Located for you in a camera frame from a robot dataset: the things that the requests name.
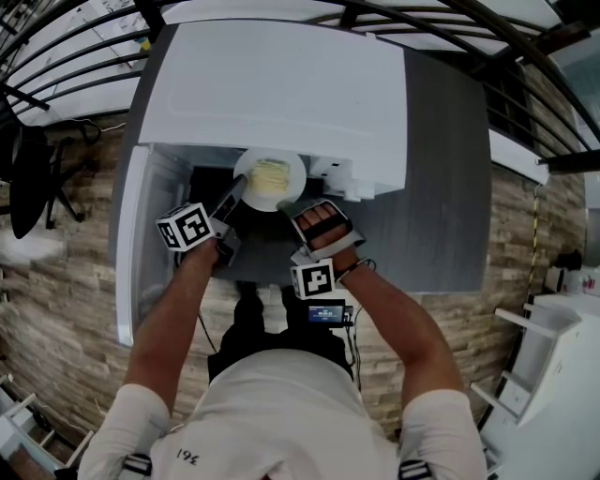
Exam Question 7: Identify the black wrist strap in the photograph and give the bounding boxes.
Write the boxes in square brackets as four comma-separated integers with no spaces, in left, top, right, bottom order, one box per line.
[335,257,376,285]

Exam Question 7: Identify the white shelf rack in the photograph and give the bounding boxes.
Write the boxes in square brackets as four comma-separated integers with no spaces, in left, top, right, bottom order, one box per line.
[471,292,600,480]

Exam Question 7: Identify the black metal railing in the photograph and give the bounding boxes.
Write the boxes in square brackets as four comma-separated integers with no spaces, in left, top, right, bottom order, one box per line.
[0,0,600,174]

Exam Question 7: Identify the black device cable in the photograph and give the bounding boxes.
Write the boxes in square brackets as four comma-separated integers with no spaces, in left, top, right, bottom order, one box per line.
[341,304,365,390]

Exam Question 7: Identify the person's right hand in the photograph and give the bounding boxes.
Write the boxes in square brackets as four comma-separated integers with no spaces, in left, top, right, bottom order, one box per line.
[297,204,352,251]

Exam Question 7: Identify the person's right forearm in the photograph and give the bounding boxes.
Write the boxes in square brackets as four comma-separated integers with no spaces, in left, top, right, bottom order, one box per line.
[335,246,465,423]

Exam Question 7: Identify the black bag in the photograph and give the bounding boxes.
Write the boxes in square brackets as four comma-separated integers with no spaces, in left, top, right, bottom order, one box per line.
[555,248,585,273]

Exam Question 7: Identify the white microwave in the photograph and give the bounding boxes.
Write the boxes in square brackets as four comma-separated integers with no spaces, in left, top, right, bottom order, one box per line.
[114,19,407,348]

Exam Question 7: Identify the person's dark legs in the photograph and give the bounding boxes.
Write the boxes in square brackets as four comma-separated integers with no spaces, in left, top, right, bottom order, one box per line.
[208,280,355,381]

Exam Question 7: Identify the white plate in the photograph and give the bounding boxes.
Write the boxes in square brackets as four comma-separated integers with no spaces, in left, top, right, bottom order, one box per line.
[232,148,308,213]

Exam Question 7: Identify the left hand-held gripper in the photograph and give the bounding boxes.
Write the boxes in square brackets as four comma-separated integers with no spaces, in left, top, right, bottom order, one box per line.
[156,173,250,269]

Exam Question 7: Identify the black office chair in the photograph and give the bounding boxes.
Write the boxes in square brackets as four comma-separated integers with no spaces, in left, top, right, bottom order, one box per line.
[0,91,102,240]

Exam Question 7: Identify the black chest device with screen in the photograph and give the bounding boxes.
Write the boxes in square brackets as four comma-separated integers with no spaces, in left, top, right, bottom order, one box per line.
[307,302,355,329]

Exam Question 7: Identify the person's left forearm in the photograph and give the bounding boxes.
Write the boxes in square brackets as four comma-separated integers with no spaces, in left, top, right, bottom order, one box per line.
[124,236,221,432]

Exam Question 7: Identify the dark grey table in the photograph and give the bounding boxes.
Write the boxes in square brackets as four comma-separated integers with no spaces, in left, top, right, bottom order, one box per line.
[108,22,493,296]

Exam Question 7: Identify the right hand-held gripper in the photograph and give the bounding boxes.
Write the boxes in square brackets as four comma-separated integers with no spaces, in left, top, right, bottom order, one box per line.
[275,198,368,301]

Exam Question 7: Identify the person's white shirt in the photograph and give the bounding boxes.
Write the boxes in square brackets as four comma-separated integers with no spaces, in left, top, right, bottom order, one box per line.
[77,349,488,480]

